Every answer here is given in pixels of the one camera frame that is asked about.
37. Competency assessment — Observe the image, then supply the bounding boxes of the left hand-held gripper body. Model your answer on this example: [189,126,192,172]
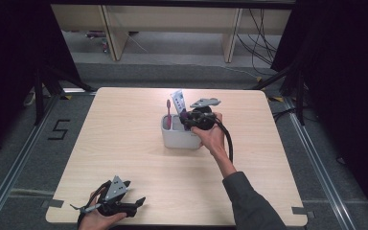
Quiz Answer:
[69,174,139,219]

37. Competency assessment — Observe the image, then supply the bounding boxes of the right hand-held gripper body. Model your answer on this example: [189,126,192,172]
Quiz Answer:
[185,97,222,132]

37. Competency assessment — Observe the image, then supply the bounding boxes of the white toothbrush holder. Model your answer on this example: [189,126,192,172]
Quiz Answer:
[160,113,203,150]

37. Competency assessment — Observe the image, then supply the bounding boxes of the pink toothbrush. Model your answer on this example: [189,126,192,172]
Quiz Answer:
[166,99,173,130]

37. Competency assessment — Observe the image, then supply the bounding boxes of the purple and white toothpaste tube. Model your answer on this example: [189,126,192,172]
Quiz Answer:
[170,89,189,119]

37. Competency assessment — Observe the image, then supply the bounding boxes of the person's right hand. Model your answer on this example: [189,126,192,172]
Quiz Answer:
[191,112,227,158]

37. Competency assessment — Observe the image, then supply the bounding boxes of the person's left hand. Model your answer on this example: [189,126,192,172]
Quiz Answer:
[78,191,127,230]

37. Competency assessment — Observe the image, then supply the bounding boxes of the grey tape piece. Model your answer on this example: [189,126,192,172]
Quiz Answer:
[40,198,65,209]
[291,206,316,220]

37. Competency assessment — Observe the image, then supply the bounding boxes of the light wooden shelf unit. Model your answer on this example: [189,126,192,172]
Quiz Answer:
[51,3,293,63]

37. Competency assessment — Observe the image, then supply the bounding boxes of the black metal stand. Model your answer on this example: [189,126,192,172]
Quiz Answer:
[244,61,307,127]
[33,65,98,127]

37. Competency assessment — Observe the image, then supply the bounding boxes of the small clutter under shelf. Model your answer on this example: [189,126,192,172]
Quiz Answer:
[85,30,110,55]

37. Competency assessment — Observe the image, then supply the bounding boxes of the black curtain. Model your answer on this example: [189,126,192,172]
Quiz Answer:
[0,0,81,162]
[269,0,368,226]

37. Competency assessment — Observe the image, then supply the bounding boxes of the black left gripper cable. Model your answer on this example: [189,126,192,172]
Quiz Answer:
[76,179,113,228]

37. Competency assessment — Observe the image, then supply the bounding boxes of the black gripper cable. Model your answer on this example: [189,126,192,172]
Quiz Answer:
[208,114,235,164]
[76,179,113,228]

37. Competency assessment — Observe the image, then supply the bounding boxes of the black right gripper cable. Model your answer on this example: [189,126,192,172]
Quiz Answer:
[208,114,235,164]

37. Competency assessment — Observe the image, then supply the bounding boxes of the bundle of black cables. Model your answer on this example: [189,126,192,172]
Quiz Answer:
[235,8,280,77]

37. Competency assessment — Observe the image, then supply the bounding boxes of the metal floor rail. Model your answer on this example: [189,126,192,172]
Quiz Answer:
[282,96,361,230]
[0,93,61,230]

